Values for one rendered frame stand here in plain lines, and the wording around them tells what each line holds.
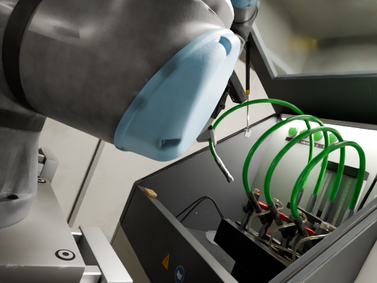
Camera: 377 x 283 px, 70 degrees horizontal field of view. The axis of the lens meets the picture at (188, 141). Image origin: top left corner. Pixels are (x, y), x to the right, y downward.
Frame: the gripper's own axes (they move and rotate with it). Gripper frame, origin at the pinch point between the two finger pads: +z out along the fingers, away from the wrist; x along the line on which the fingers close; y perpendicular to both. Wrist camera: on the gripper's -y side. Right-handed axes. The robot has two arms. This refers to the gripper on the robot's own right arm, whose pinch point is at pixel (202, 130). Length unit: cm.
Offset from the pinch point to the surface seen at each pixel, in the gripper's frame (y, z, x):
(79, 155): -4, 47, -171
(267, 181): -13.6, 5.8, 14.0
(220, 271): -4.2, 25.8, 19.7
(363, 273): -26.4, 15.4, 33.3
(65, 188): -3, 77, -171
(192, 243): -3.5, 25.8, 8.8
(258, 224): -57, 26, -22
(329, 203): -39.8, 5.5, 13.8
